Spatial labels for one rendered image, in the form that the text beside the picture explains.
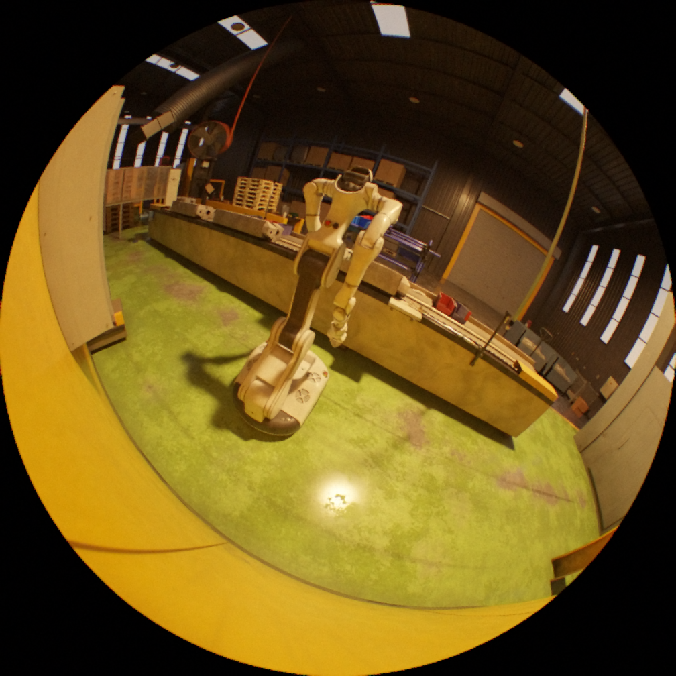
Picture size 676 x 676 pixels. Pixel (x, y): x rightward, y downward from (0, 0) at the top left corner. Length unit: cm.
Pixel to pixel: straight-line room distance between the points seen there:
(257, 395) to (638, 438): 608
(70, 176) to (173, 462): 143
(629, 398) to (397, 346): 544
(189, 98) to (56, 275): 745
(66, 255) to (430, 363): 245
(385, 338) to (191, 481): 196
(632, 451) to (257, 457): 597
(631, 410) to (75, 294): 675
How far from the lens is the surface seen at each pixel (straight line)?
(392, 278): 192
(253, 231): 260
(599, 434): 611
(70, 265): 79
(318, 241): 107
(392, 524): 160
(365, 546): 150
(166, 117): 741
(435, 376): 225
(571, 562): 337
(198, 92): 818
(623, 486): 562
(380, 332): 208
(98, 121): 79
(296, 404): 137
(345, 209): 110
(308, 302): 110
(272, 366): 124
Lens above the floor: 137
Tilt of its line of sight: 33 degrees down
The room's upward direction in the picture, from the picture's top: 22 degrees clockwise
